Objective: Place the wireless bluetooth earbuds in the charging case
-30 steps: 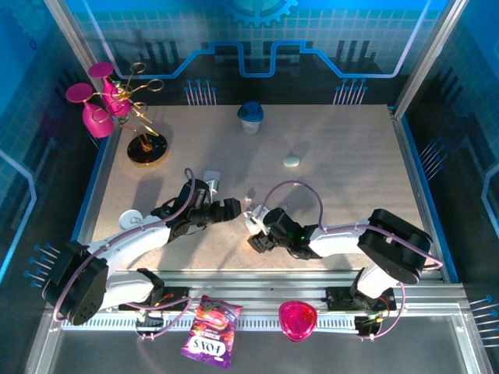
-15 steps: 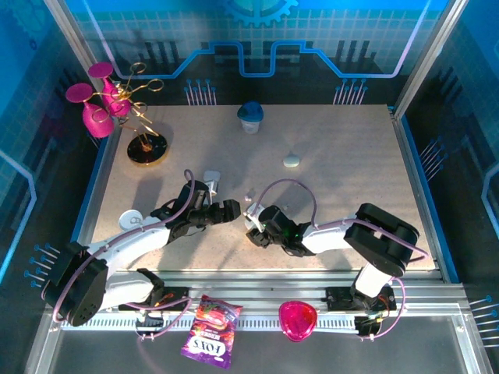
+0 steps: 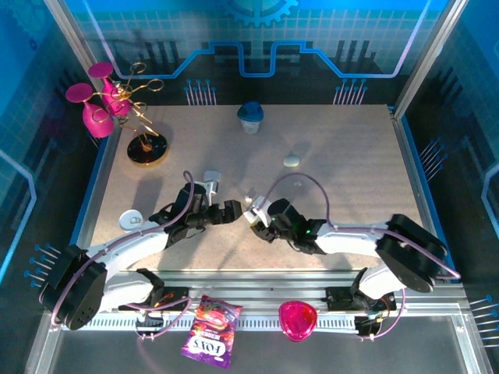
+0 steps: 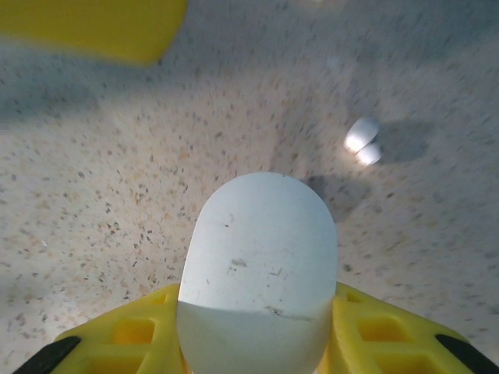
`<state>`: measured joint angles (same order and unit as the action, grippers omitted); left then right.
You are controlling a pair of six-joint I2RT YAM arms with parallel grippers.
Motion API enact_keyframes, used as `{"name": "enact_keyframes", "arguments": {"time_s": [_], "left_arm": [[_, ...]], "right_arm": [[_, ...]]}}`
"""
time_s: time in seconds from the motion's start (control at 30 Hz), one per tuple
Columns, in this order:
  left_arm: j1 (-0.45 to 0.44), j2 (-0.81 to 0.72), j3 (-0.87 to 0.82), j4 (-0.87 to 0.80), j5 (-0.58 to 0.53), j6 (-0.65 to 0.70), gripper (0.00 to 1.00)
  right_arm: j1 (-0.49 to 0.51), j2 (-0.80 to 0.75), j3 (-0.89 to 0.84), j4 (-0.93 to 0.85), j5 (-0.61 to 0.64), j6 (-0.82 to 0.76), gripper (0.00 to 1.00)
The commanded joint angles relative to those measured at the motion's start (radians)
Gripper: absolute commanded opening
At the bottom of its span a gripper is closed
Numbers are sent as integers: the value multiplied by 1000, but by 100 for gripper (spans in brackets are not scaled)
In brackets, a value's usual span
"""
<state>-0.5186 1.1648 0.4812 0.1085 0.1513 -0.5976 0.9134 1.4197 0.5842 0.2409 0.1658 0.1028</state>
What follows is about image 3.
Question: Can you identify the white and orange drink can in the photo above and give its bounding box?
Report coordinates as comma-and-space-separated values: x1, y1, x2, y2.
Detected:
118, 209, 146, 234

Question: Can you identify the white cup with blue lid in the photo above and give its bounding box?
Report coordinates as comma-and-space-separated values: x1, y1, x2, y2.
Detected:
236, 101, 265, 136

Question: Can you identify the translucent heart-shaped plastic bowl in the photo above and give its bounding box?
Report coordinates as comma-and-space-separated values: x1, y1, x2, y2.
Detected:
278, 300, 317, 343

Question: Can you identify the small black controller box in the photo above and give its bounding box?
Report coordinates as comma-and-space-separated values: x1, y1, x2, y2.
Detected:
354, 314, 381, 337
135, 313, 165, 332

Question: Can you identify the purple candy bag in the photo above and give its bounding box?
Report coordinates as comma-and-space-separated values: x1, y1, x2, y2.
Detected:
180, 295, 243, 369

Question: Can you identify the pink wine glass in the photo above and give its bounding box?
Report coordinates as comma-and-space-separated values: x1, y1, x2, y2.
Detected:
87, 62, 132, 118
65, 83, 115, 139

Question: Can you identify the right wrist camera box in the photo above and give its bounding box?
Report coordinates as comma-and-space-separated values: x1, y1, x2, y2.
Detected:
243, 196, 271, 226

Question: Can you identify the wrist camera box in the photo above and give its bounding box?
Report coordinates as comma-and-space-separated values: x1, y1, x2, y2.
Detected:
243, 196, 271, 226
194, 179, 219, 206

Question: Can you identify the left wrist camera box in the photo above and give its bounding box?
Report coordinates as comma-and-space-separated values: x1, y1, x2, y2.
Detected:
194, 179, 219, 206

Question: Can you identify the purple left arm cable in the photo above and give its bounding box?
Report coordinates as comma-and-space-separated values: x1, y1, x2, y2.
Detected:
50, 170, 196, 342

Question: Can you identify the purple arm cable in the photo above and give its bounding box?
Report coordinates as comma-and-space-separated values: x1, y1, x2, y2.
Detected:
50, 170, 196, 342
257, 173, 462, 340

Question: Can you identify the aluminium frame rail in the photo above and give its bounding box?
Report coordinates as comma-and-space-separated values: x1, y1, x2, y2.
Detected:
48, 270, 469, 316

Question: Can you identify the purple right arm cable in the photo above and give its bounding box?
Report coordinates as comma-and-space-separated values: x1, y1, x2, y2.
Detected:
257, 173, 462, 340

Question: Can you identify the gold wire glass rack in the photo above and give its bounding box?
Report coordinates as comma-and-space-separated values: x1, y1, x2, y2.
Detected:
93, 62, 169, 168

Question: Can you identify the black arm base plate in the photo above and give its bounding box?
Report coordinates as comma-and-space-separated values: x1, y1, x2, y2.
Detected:
325, 286, 398, 312
118, 287, 189, 312

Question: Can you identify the white slotted cable duct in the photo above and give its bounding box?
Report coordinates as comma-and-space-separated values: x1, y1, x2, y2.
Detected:
61, 317, 359, 332

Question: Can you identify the aluminium frame post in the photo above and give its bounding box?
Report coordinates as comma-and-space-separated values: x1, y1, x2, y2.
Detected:
391, 0, 469, 120
41, 0, 118, 108

